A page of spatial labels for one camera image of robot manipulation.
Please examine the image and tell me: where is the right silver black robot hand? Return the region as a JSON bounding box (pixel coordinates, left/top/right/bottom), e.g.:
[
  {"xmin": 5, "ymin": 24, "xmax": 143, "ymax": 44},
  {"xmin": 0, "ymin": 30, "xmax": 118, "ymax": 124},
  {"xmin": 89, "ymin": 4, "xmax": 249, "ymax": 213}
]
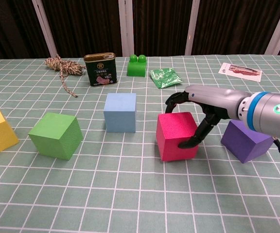
[{"xmin": 164, "ymin": 84, "xmax": 252, "ymax": 149}]

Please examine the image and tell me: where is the purple foam cube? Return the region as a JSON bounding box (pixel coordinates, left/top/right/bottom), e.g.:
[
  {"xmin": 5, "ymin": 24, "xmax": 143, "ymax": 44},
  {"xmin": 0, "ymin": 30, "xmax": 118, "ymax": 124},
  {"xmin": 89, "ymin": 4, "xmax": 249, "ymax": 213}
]
[{"xmin": 220, "ymin": 119, "xmax": 276, "ymax": 164}]

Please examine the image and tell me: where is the pink foam cube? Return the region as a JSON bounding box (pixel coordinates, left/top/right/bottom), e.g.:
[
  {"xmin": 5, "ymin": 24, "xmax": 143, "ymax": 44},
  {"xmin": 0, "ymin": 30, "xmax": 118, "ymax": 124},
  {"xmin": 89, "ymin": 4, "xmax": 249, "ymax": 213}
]
[{"xmin": 156, "ymin": 112, "xmax": 199, "ymax": 162}]

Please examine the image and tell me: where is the light blue foam cube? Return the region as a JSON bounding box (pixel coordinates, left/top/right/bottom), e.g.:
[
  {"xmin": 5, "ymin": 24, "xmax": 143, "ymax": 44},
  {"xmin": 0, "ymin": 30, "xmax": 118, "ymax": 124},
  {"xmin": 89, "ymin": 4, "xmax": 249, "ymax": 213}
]
[{"xmin": 103, "ymin": 93, "xmax": 137, "ymax": 133}]

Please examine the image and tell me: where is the white picture card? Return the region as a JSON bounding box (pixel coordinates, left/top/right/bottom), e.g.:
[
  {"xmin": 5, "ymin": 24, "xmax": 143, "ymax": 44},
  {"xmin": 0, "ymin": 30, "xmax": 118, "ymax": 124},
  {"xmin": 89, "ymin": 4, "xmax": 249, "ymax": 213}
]
[{"xmin": 218, "ymin": 62, "xmax": 263, "ymax": 83}]

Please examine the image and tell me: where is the green foil packet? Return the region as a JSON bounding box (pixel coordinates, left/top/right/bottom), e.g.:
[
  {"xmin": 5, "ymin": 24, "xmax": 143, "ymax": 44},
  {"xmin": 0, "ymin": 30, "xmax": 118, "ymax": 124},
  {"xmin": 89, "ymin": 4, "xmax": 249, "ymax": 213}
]
[{"xmin": 149, "ymin": 67, "xmax": 182, "ymax": 89}]

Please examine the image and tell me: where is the green toy building brick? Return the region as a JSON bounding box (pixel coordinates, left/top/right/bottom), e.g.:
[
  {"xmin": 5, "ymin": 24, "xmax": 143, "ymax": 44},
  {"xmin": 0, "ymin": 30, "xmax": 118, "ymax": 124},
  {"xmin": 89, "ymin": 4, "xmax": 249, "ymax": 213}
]
[{"xmin": 126, "ymin": 54, "xmax": 147, "ymax": 78}]

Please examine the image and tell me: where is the dark green luncheon meat can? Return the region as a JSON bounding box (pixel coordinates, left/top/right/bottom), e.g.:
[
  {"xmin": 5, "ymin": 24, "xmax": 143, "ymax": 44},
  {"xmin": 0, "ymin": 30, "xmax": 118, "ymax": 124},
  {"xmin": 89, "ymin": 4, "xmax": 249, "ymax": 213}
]
[{"xmin": 83, "ymin": 52, "xmax": 118, "ymax": 87}]

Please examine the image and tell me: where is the green checked tablecloth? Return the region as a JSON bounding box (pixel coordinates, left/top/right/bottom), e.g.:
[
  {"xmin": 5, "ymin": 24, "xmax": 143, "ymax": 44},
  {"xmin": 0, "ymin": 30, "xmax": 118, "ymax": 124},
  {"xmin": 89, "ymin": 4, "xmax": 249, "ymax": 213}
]
[{"xmin": 0, "ymin": 54, "xmax": 280, "ymax": 233}]

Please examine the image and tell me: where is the green foam cube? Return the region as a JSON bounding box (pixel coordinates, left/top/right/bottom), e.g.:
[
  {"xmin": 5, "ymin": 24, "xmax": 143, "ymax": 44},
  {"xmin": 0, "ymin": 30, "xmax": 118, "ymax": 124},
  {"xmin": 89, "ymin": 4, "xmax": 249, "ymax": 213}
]
[{"xmin": 28, "ymin": 112, "xmax": 84, "ymax": 161}]

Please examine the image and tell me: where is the braided rope bundle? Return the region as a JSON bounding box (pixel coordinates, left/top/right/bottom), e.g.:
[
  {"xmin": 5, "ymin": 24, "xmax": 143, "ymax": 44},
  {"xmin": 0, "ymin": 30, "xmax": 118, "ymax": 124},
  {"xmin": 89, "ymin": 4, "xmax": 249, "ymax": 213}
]
[{"xmin": 44, "ymin": 54, "xmax": 87, "ymax": 98}]

